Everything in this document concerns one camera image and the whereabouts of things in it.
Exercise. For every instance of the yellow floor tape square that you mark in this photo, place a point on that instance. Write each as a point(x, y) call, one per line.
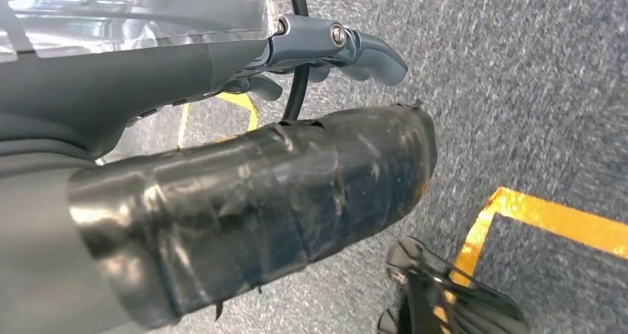
point(243, 107)
point(554, 219)

